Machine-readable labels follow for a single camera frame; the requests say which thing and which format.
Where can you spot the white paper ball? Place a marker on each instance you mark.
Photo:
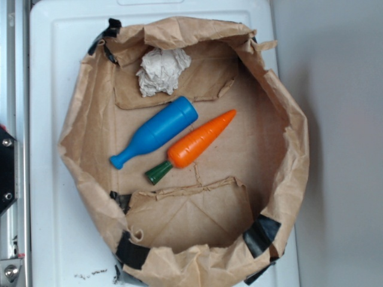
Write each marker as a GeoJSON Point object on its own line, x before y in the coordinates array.
{"type": "Point", "coordinates": [160, 70]}

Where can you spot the orange toy carrot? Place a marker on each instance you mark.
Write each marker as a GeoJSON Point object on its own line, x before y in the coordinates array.
{"type": "Point", "coordinates": [183, 152]}

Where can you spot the brown paper bag tray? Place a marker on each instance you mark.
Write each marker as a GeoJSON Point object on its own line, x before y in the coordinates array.
{"type": "Point", "coordinates": [229, 214]}

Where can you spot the blue toy bottle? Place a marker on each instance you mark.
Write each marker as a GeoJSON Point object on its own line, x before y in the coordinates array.
{"type": "Point", "coordinates": [158, 130]}

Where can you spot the white plastic table lid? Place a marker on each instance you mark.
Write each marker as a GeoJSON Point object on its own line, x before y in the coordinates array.
{"type": "Point", "coordinates": [67, 248]}

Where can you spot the black metal bracket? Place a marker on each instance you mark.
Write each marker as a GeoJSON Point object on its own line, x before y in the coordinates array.
{"type": "Point", "coordinates": [9, 193]}

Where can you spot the metal frame rail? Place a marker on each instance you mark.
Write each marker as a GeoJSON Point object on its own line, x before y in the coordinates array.
{"type": "Point", "coordinates": [16, 267]}

